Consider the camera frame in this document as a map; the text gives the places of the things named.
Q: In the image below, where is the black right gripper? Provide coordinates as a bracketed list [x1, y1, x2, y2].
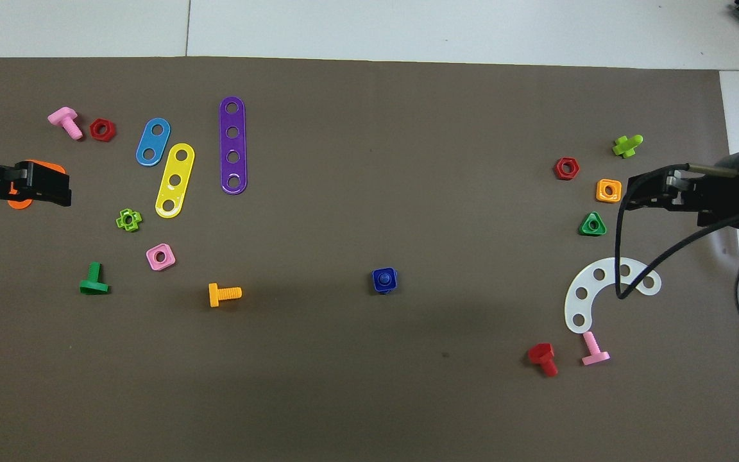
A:
[625, 166, 739, 229]

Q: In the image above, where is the orange heart-shaped plate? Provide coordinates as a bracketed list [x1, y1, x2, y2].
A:
[7, 159, 67, 210]

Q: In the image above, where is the light green cross bolt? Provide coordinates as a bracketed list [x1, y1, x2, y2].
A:
[611, 134, 645, 158]

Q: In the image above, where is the orange square nut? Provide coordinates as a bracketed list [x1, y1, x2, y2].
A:
[595, 178, 623, 204]

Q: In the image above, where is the pink plastic bolt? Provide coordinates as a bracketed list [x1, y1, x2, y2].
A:
[581, 330, 611, 367]
[47, 106, 84, 141]

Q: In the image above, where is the green triangle nut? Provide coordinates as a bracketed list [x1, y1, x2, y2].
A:
[579, 211, 608, 237]

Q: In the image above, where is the dark green plastic bolt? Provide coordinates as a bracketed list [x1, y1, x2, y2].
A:
[79, 262, 111, 296]

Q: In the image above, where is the white curved five-hole plate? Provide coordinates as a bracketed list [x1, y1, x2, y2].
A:
[564, 257, 663, 334]

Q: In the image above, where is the blue two-hole plate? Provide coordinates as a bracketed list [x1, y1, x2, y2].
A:
[135, 117, 172, 167]

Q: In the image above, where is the yellow three-hole plate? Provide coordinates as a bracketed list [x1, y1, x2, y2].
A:
[155, 142, 196, 219]

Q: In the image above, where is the pink square nut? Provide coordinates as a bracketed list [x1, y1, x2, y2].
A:
[146, 243, 176, 272]

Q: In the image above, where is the purple four-hole plate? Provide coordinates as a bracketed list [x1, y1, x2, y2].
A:
[219, 96, 248, 195]

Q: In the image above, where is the red plastic bolt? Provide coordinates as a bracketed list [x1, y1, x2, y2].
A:
[527, 343, 559, 378]

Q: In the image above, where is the orange plastic bolt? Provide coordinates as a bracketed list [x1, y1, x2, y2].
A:
[208, 282, 243, 309]

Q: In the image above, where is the brown table mat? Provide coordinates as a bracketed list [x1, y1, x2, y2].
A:
[0, 56, 739, 462]

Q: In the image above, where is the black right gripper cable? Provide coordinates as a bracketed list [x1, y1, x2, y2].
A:
[613, 162, 739, 301]

